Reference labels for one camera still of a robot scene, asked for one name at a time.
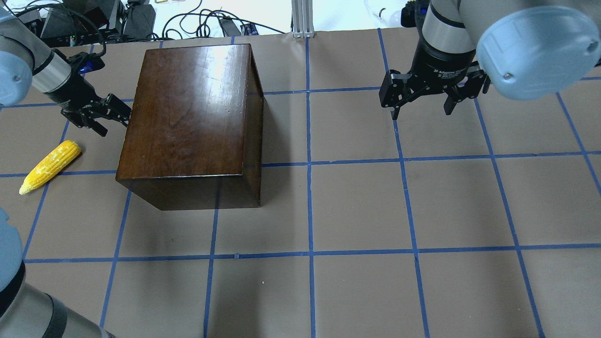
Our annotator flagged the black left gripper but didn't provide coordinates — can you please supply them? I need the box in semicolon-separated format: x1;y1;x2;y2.
45;72;132;137

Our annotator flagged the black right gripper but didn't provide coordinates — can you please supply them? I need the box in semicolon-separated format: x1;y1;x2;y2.
379;37;491;121

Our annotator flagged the yellow corn cob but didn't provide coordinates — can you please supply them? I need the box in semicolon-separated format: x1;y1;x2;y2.
18;140;82;195

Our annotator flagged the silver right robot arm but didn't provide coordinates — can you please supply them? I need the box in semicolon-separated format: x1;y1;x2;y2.
378;0;600;120

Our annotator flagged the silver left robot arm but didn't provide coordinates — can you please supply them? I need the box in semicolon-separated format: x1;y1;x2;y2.
0;9;131;137

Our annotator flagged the dark wooden drawer cabinet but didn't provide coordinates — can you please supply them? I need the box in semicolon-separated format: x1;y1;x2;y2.
116;44;264;210

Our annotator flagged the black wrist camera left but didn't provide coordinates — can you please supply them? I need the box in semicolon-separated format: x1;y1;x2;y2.
67;52;106;74

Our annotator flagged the aluminium frame post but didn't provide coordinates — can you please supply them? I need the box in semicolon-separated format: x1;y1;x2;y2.
291;0;315;38

